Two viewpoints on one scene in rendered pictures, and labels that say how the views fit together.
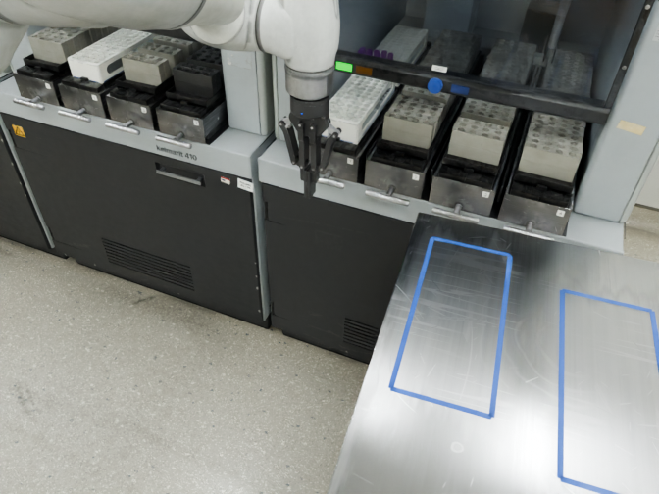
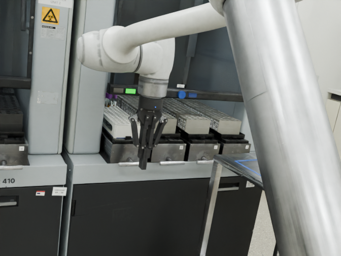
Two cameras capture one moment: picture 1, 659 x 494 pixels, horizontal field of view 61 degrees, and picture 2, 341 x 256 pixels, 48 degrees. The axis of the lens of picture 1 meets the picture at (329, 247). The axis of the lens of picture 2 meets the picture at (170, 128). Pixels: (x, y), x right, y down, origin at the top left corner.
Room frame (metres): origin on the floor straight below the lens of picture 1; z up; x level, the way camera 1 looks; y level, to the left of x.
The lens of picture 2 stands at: (0.15, 0.88, 1.21)
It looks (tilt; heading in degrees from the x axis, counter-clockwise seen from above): 15 degrees down; 311
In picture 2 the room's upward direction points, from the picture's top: 9 degrees clockwise
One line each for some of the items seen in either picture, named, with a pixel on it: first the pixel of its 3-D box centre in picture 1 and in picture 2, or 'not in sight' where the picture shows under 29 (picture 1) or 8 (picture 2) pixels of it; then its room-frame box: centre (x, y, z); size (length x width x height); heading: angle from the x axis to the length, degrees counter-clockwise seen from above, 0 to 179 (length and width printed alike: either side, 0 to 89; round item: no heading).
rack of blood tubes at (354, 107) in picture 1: (359, 104); (114, 121); (1.25, -0.06, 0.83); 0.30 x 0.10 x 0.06; 159
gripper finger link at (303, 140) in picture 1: (303, 143); (143, 131); (0.98, 0.06, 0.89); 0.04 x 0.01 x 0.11; 159
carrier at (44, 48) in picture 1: (50, 49); not in sight; (1.47, 0.78, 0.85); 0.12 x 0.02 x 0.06; 69
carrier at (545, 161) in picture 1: (548, 162); (228, 127); (1.00, -0.45, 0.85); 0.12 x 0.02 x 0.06; 68
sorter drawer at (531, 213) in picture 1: (550, 137); (197, 127); (1.22, -0.54, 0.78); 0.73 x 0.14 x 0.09; 159
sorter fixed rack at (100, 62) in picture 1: (121, 52); not in sight; (1.51, 0.60, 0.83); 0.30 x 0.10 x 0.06; 159
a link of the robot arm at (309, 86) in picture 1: (309, 77); (152, 87); (0.97, 0.05, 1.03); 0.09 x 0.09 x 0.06
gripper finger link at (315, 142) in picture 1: (315, 145); (150, 131); (0.97, 0.03, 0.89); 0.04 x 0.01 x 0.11; 159
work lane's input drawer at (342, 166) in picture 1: (375, 100); (103, 125); (1.38, -0.11, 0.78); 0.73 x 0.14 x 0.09; 159
